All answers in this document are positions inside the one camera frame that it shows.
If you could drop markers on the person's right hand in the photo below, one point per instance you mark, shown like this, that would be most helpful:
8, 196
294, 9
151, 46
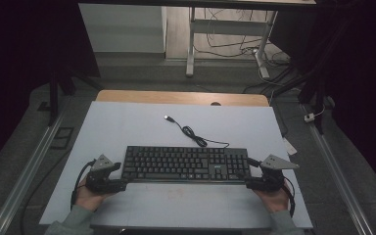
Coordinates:
274, 200

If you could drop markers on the person's left hand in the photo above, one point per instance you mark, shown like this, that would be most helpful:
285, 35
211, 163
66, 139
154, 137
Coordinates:
89, 199

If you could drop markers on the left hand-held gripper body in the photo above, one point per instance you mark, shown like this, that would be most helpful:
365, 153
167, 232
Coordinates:
101, 178

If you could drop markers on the dark curtain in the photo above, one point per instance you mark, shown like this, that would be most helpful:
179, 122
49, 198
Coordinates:
362, 65
13, 49

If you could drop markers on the white metal desk frame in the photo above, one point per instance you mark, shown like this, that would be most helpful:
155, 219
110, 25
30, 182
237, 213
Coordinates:
228, 27

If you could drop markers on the white paper tag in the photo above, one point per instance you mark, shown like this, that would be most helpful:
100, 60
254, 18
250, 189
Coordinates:
290, 147

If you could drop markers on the wooden table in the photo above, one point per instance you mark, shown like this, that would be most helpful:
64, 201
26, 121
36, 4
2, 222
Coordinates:
163, 97

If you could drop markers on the black metal stand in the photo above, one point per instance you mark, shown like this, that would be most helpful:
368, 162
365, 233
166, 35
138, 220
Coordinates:
54, 98
313, 88

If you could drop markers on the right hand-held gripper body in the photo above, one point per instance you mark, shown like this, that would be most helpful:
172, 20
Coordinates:
272, 173

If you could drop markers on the white cabinet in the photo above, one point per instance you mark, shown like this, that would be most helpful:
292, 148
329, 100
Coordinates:
120, 29

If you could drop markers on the black computer keyboard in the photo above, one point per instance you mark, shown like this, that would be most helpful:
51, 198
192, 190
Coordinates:
176, 163

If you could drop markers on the small white adapter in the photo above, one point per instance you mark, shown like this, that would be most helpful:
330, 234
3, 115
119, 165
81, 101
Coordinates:
309, 117

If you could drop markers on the aluminium floor rail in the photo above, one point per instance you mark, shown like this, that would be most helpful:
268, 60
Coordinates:
23, 176
336, 173

